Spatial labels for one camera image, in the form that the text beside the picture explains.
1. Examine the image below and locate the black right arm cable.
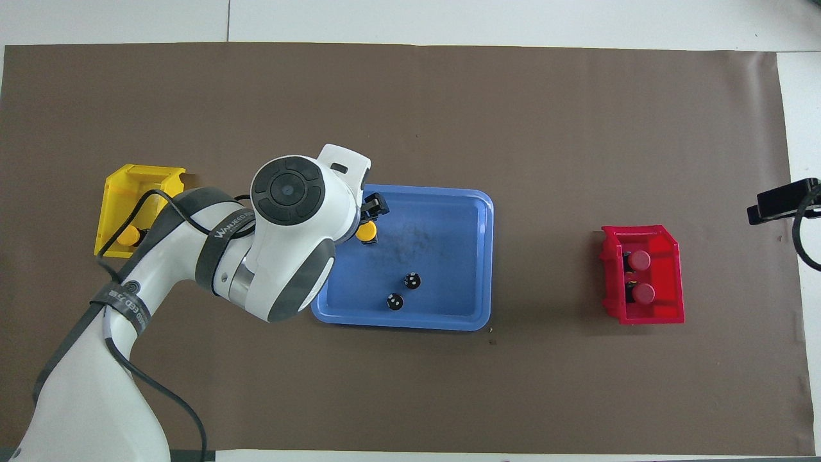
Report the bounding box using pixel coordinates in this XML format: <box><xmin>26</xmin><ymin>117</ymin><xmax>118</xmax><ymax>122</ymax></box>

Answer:
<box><xmin>793</xmin><ymin>183</ymin><xmax>821</xmax><ymax>271</ymax></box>

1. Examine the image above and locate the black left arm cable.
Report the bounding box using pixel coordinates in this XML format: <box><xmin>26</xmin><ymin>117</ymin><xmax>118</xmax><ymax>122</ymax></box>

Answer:
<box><xmin>95</xmin><ymin>189</ymin><xmax>209</xmax><ymax>462</ymax></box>

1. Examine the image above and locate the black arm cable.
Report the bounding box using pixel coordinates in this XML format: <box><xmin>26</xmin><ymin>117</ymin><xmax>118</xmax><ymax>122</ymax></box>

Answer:
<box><xmin>95</xmin><ymin>189</ymin><xmax>209</xmax><ymax>462</ymax></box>
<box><xmin>793</xmin><ymin>183</ymin><xmax>821</xmax><ymax>271</ymax></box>

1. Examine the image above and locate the brown paper table mat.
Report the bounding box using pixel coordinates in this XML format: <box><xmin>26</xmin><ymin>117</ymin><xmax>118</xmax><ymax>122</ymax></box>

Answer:
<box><xmin>0</xmin><ymin>42</ymin><xmax>815</xmax><ymax>456</ymax></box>

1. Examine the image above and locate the yellow plastic storage bin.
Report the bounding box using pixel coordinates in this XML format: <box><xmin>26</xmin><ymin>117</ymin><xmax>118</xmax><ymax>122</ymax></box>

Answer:
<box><xmin>94</xmin><ymin>164</ymin><xmax>187</xmax><ymax>259</ymax></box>

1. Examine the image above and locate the red plastic storage bin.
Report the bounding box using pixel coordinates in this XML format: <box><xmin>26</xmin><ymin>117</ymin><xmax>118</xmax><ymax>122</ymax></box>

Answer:
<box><xmin>600</xmin><ymin>225</ymin><xmax>686</xmax><ymax>325</ymax></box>

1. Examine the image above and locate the blue plastic tray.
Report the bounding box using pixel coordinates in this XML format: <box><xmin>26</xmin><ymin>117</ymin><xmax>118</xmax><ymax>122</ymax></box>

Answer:
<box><xmin>310</xmin><ymin>184</ymin><xmax>495</xmax><ymax>332</ymax></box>

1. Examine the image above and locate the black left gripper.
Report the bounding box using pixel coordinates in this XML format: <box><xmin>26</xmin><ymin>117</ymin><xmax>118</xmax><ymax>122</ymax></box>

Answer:
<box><xmin>358</xmin><ymin>191</ymin><xmax>391</xmax><ymax>227</ymax></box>

